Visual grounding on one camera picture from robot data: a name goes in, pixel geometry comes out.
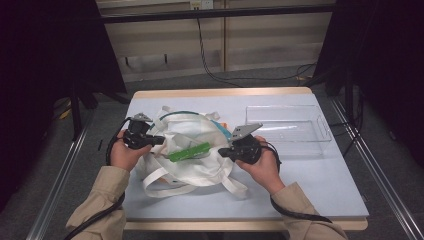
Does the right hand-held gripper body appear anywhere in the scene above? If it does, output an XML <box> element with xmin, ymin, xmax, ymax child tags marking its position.
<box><xmin>226</xmin><ymin>122</ymin><xmax>264</xmax><ymax>165</ymax></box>

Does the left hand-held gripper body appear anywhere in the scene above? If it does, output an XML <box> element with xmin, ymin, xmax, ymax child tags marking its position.
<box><xmin>123</xmin><ymin>112</ymin><xmax>155</xmax><ymax>151</ymax></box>

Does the white canvas tote bag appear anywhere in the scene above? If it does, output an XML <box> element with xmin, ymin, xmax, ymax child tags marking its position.
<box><xmin>134</xmin><ymin>105</ymin><xmax>250</xmax><ymax>200</ymax></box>

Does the green oblong packet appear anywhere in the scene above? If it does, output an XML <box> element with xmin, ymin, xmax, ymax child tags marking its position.
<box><xmin>167</xmin><ymin>141</ymin><xmax>212</xmax><ymax>164</ymax></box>

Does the person's left hand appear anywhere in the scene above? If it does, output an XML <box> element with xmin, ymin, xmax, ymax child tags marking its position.
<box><xmin>109</xmin><ymin>129</ymin><xmax>153</xmax><ymax>173</ymax></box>

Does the person's right hand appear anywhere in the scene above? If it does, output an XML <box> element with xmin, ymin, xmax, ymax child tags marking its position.
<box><xmin>235</xmin><ymin>134</ymin><xmax>286</xmax><ymax>196</ymax></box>

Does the clear plastic box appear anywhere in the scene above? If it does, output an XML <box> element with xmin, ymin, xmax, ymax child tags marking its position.
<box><xmin>245</xmin><ymin>104</ymin><xmax>334</xmax><ymax>158</ymax></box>

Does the black stand leg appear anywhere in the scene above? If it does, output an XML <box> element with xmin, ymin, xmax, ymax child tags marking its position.
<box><xmin>69</xmin><ymin>82</ymin><xmax>83</xmax><ymax>142</ymax></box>

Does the dark curtain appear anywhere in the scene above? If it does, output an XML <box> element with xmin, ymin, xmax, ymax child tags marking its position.
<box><xmin>312</xmin><ymin>0</ymin><xmax>424</xmax><ymax>168</ymax></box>
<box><xmin>0</xmin><ymin>0</ymin><xmax>128</xmax><ymax>212</ymax></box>

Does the black horizontal bar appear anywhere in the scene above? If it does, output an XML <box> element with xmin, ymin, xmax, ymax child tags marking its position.
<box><xmin>99</xmin><ymin>4</ymin><xmax>336</xmax><ymax>25</ymax></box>

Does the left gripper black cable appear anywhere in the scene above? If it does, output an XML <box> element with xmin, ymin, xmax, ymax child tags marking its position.
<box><xmin>63</xmin><ymin>116</ymin><xmax>134</xmax><ymax>240</ymax></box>

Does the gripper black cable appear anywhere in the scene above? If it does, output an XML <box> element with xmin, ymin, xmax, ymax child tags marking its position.
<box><xmin>264</xmin><ymin>141</ymin><xmax>334</xmax><ymax>224</ymax></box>
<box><xmin>63</xmin><ymin>116</ymin><xmax>134</xmax><ymax>240</ymax></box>

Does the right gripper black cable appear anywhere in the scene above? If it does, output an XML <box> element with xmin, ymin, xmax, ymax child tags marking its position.
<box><xmin>264</xmin><ymin>141</ymin><xmax>334</xmax><ymax>224</ymax></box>

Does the metal floor rail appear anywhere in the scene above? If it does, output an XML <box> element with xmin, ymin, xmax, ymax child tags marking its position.
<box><xmin>328</xmin><ymin>96</ymin><xmax>424</xmax><ymax>240</ymax></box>
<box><xmin>25</xmin><ymin>116</ymin><xmax>97</xmax><ymax>240</ymax></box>

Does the black wall cable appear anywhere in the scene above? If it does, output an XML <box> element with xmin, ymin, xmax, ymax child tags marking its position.
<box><xmin>196</xmin><ymin>17</ymin><xmax>317</xmax><ymax>88</ymax></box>

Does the white wall socket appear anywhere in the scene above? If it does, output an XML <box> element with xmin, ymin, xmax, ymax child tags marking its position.
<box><xmin>189</xmin><ymin>0</ymin><xmax>214</xmax><ymax>11</ymax></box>

